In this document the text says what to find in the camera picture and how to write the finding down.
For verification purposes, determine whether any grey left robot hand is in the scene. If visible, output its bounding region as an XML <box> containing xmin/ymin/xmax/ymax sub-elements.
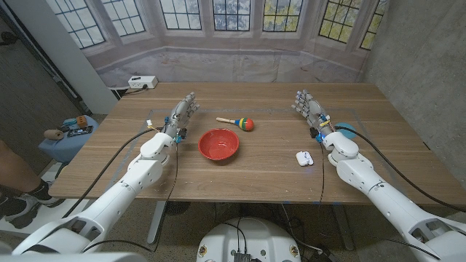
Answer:
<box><xmin>162</xmin><ymin>92</ymin><xmax>201</xmax><ymax>139</ymax></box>

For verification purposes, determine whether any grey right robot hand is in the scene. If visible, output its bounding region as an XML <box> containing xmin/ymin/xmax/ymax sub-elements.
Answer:
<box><xmin>291</xmin><ymin>89</ymin><xmax>335</xmax><ymax>138</ymax></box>

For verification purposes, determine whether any red bowl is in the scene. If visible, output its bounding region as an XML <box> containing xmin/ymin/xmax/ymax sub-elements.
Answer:
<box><xmin>197</xmin><ymin>127</ymin><xmax>240</xmax><ymax>162</ymax></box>

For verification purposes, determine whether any white robot shoulder cover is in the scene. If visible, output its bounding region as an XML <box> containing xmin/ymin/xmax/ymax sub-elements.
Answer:
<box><xmin>0</xmin><ymin>251</ymin><xmax>149</xmax><ymax>262</ymax></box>

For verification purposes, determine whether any white AirPods case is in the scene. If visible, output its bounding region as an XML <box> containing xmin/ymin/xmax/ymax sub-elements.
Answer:
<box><xmin>295</xmin><ymin>151</ymin><xmax>315</xmax><ymax>167</ymax></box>

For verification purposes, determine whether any blue round disc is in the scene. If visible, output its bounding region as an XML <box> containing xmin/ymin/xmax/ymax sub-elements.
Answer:
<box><xmin>333</xmin><ymin>122</ymin><xmax>358</xmax><ymax>140</ymax></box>

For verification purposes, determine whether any white power strip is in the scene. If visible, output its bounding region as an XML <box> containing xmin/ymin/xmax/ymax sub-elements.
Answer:
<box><xmin>127</xmin><ymin>75</ymin><xmax>159</xmax><ymax>90</ymax></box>

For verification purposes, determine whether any colourful wooden maraca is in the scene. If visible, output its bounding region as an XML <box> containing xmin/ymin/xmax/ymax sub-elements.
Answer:
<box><xmin>216</xmin><ymin>116</ymin><xmax>255</xmax><ymax>132</ymax></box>

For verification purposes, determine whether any printed bay window backdrop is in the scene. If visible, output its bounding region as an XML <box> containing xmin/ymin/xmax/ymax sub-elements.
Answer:
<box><xmin>45</xmin><ymin>0</ymin><xmax>389</xmax><ymax>88</ymax></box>

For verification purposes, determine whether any black round fan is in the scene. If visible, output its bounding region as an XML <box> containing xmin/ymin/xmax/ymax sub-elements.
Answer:
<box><xmin>165</xmin><ymin>201</ymin><xmax>191</xmax><ymax>216</ymax></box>

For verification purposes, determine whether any black flat device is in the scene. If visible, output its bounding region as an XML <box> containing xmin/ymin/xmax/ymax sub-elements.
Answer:
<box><xmin>66</xmin><ymin>125</ymin><xmax>94</xmax><ymax>138</ymax></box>

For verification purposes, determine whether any grey table leg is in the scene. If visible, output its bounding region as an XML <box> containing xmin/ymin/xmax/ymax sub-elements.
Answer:
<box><xmin>333</xmin><ymin>204</ymin><xmax>355</xmax><ymax>251</ymax></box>
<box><xmin>147</xmin><ymin>200</ymin><xmax>167</xmax><ymax>245</ymax></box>

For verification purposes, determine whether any blue padded stool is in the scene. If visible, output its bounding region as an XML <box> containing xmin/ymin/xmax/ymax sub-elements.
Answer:
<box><xmin>38</xmin><ymin>115</ymin><xmax>100</xmax><ymax>164</ymax></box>

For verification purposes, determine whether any brown roll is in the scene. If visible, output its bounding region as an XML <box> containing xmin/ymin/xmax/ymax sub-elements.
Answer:
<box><xmin>44</xmin><ymin>129</ymin><xmax>65</xmax><ymax>141</ymax></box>

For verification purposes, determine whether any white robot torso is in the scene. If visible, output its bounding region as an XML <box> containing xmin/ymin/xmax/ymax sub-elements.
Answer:
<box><xmin>196</xmin><ymin>217</ymin><xmax>302</xmax><ymax>262</ymax></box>

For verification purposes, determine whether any grey white sneaker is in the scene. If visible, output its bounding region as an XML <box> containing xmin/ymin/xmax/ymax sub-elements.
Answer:
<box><xmin>21</xmin><ymin>192</ymin><xmax>66</xmax><ymax>209</ymax></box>

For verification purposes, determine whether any white floor mat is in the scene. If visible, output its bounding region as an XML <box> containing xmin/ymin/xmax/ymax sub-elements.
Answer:
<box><xmin>0</xmin><ymin>170</ymin><xmax>92</xmax><ymax>241</ymax></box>

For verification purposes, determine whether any person's bare leg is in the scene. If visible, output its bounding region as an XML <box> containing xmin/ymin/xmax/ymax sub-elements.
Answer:
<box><xmin>0</xmin><ymin>140</ymin><xmax>52</xmax><ymax>201</ymax></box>

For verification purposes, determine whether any dark grey sneaker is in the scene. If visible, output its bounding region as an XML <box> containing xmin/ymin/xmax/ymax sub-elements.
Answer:
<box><xmin>0</xmin><ymin>194</ymin><xmax>42</xmax><ymax>230</ymax></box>

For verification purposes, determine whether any black power strip cable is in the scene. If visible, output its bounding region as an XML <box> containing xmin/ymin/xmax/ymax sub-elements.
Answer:
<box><xmin>118</xmin><ymin>84</ymin><xmax>149</xmax><ymax>98</ymax></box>

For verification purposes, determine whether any thin black left wrist cable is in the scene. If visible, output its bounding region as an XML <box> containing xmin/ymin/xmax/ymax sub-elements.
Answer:
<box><xmin>82</xmin><ymin>141</ymin><xmax>179</xmax><ymax>254</ymax></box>

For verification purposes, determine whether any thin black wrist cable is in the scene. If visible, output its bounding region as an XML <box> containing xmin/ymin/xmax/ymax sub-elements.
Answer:
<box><xmin>82</xmin><ymin>141</ymin><xmax>179</xmax><ymax>254</ymax></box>
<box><xmin>318</xmin><ymin>142</ymin><xmax>325</xmax><ymax>205</ymax></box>

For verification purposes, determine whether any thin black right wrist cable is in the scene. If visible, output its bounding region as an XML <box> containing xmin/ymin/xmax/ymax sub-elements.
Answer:
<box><xmin>318</xmin><ymin>142</ymin><xmax>325</xmax><ymax>205</ymax></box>

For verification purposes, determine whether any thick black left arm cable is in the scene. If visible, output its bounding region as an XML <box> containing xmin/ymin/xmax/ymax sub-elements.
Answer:
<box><xmin>61</xmin><ymin>127</ymin><xmax>161</xmax><ymax>219</ymax></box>

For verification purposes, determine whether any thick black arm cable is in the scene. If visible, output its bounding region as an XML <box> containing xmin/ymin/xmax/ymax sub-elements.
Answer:
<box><xmin>336</xmin><ymin>125</ymin><xmax>466</xmax><ymax>213</ymax></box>
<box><xmin>61</xmin><ymin>127</ymin><xmax>161</xmax><ymax>219</ymax></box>

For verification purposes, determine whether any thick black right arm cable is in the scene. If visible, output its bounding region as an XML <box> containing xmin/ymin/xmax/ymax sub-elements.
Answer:
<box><xmin>336</xmin><ymin>125</ymin><xmax>466</xmax><ymax>213</ymax></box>

